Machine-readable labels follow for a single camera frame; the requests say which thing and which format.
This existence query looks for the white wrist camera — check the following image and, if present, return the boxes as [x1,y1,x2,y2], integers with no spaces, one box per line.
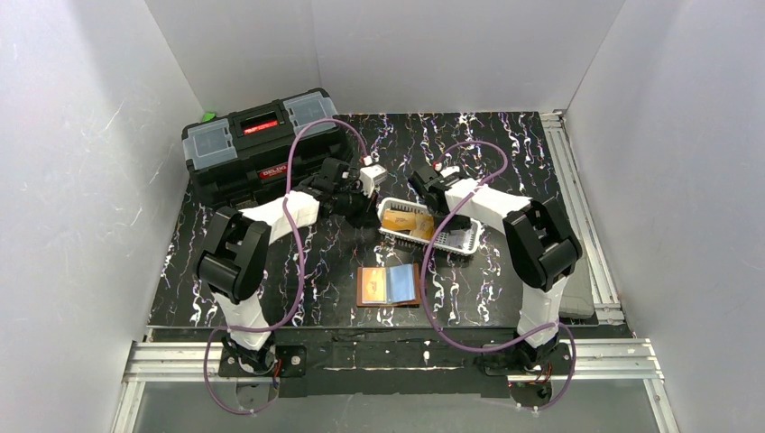
[439,166,464,184]
[359,164,388,198]

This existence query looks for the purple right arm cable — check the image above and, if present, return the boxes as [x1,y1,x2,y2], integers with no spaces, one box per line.
[419,140,578,413]

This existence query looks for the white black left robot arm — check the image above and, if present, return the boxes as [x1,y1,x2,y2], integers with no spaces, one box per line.
[195,158,387,355]

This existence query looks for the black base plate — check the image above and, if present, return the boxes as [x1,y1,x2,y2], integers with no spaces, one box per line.
[218,327,572,401]

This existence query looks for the brown leather card holder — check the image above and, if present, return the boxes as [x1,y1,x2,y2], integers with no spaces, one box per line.
[356,263,421,308]

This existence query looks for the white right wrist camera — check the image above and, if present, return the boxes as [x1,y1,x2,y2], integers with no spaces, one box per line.
[439,166,464,184]

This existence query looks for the black plastic toolbox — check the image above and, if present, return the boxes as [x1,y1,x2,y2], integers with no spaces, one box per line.
[181,88,357,209]

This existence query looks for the aluminium frame rail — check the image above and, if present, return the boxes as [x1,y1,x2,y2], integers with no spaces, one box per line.
[540,112,625,326]

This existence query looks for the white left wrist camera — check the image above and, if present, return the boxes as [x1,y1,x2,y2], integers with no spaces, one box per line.
[359,164,388,198]

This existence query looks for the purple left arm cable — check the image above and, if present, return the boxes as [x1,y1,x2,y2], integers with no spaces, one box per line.
[203,118,374,417]

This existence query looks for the grey plastic case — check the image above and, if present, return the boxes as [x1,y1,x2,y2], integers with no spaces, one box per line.
[558,251,595,319]

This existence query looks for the white credit card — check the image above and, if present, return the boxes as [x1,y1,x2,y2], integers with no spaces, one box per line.
[446,230,474,251]

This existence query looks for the white plastic basket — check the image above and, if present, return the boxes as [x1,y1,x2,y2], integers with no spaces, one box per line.
[377,198,483,256]

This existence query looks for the orange credit card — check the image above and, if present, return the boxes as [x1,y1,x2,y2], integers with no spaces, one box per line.
[381,208,418,234]
[410,214,436,241]

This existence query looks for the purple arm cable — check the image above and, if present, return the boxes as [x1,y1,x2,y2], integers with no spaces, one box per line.
[419,140,578,413]
[203,118,374,417]

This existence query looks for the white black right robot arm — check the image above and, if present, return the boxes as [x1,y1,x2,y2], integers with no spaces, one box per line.
[409,166,583,365]

